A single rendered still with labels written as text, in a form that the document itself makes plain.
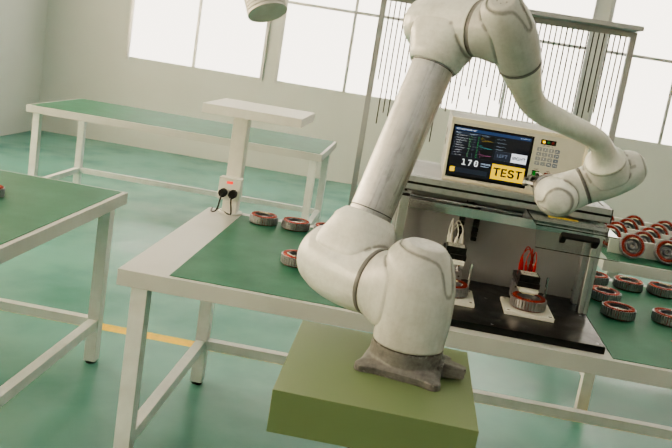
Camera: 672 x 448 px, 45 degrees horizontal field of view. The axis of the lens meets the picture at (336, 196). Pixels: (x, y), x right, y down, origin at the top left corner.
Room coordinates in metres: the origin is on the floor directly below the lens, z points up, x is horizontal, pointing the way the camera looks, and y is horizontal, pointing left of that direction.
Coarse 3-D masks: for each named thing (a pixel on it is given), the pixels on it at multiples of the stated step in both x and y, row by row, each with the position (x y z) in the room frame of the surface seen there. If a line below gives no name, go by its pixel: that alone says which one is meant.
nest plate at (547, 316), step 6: (504, 300) 2.46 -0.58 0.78; (504, 306) 2.40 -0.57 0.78; (510, 306) 2.41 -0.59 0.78; (546, 306) 2.47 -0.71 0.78; (504, 312) 2.36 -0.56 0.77; (510, 312) 2.36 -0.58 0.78; (516, 312) 2.35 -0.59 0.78; (522, 312) 2.36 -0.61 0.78; (528, 312) 2.37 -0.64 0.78; (540, 312) 2.39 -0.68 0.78; (546, 312) 2.40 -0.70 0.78; (534, 318) 2.35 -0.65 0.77; (540, 318) 2.35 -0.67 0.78; (546, 318) 2.35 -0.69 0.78; (552, 318) 2.35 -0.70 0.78
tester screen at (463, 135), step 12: (456, 132) 2.58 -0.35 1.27; (468, 132) 2.58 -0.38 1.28; (480, 132) 2.57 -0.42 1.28; (492, 132) 2.57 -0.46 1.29; (456, 144) 2.58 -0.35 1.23; (468, 144) 2.58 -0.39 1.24; (480, 144) 2.57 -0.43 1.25; (492, 144) 2.57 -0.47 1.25; (504, 144) 2.57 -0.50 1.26; (516, 144) 2.56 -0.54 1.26; (528, 144) 2.56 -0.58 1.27; (456, 156) 2.58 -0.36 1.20; (468, 156) 2.58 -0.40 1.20; (480, 156) 2.57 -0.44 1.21; (492, 156) 2.57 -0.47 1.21; (468, 168) 2.57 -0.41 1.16; (480, 168) 2.57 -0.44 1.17; (492, 180) 2.57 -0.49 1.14
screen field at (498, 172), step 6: (492, 168) 2.57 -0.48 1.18; (498, 168) 2.57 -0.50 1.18; (504, 168) 2.57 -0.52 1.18; (510, 168) 2.56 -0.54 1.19; (516, 168) 2.56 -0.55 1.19; (522, 168) 2.56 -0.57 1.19; (492, 174) 2.57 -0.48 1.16; (498, 174) 2.57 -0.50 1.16; (504, 174) 2.56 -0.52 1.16; (510, 174) 2.56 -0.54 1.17; (516, 174) 2.56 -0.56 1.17; (522, 174) 2.56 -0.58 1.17; (504, 180) 2.56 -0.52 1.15; (510, 180) 2.56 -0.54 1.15; (516, 180) 2.56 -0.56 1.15; (522, 180) 2.56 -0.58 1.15
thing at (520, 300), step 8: (512, 296) 2.41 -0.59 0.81; (520, 296) 2.45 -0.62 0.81; (528, 296) 2.46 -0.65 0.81; (536, 296) 2.44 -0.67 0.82; (512, 304) 2.40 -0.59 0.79; (520, 304) 2.38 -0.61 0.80; (528, 304) 2.38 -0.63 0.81; (536, 304) 2.37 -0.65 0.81; (544, 304) 2.39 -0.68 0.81; (536, 312) 2.38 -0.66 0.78
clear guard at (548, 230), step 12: (540, 216) 2.47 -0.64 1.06; (564, 216) 2.54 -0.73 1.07; (540, 228) 2.32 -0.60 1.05; (552, 228) 2.32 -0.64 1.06; (564, 228) 2.32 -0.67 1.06; (576, 228) 2.36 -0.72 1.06; (588, 228) 2.39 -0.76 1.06; (600, 228) 2.42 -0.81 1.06; (540, 240) 2.29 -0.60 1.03; (552, 240) 2.29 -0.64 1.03; (600, 240) 2.30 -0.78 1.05; (612, 240) 2.30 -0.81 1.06; (564, 252) 2.27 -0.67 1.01; (576, 252) 2.27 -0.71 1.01; (588, 252) 2.27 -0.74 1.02; (600, 252) 2.27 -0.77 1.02; (612, 252) 2.27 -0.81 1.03
